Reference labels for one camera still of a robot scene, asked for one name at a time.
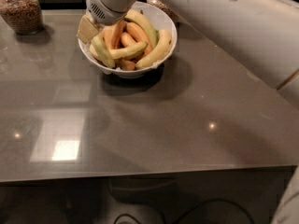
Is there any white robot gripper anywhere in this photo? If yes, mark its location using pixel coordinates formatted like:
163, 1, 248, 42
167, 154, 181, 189
77, 0, 137, 44

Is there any green-yellow banana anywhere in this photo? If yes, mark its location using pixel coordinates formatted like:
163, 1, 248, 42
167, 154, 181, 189
124, 9, 158, 47
91, 35, 115, 68

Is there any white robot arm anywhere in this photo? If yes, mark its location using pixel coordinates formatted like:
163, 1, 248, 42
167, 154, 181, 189
86, 0, 299, 107

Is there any orange banana upright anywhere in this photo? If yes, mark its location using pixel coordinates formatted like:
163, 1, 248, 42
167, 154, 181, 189
104, 21, 124, 49

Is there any yellow banana across middle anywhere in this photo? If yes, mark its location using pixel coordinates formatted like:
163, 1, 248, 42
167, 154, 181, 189
90, 42, 148, 60

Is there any green-yellow banana top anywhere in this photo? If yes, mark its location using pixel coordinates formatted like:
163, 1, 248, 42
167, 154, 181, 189
124, 9, 158, 47

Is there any orange banana centre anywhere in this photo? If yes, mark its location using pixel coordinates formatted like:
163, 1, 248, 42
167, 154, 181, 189
126, 22, 153, 55

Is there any long yellow banana right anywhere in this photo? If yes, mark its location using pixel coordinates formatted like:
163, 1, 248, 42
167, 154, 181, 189
135, 29, 172, 70

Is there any white ceramic bowl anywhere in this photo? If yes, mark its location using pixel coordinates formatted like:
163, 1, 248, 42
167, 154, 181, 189
78, 2, 177, 78

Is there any glass jar with grains left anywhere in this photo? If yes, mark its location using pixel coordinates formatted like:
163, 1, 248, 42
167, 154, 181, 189
0, 0, 43, 35

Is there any glass jar with grains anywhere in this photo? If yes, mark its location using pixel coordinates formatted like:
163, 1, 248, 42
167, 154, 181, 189
146, 0, 178, 23
0, 0, 43, 35

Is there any glass jar with grains right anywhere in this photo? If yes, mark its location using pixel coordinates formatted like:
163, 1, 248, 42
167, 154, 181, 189
146, 0, 178, 23

